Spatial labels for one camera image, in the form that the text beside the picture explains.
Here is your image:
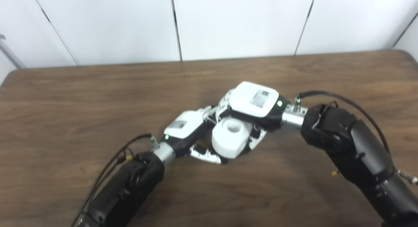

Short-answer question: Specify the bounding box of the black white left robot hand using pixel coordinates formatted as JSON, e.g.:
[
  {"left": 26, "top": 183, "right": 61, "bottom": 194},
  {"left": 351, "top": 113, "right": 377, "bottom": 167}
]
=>
[{"left": 162, "top": 106, "right": 229, "bottom": 165}]

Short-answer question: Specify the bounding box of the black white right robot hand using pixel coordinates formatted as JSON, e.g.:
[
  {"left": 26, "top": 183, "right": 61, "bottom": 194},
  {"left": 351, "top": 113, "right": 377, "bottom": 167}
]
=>
[{"left": 216, "top": 81, "right": 290, "bottom": 152}]

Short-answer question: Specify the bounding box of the round white cylinder piece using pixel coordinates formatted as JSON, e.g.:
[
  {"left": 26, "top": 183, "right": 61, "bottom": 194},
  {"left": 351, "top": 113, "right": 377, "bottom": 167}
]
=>
[{"left": 211, "top": 118, "right": 252, "bottom": 159}]

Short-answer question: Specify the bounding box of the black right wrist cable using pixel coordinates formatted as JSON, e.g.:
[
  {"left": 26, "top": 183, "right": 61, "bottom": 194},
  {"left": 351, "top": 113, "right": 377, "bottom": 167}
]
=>
[{"left": 294, "top": 91, "right": 391, "bottom": 154}]

